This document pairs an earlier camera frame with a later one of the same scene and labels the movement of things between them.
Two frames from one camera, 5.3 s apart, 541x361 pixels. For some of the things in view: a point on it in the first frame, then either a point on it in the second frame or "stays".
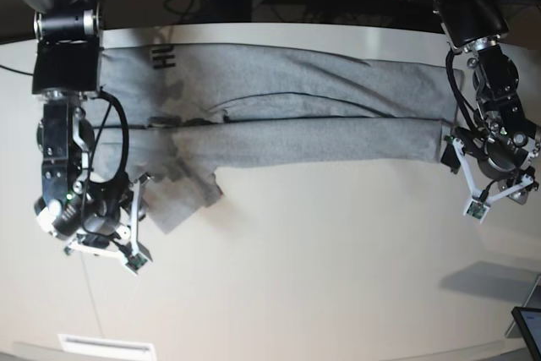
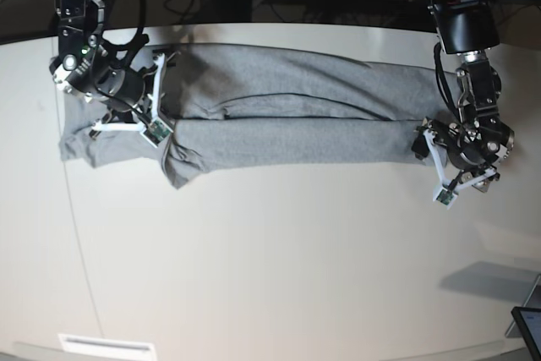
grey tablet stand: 532,302 stays
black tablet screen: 528,319 stays
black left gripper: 96,214 -> 118,94
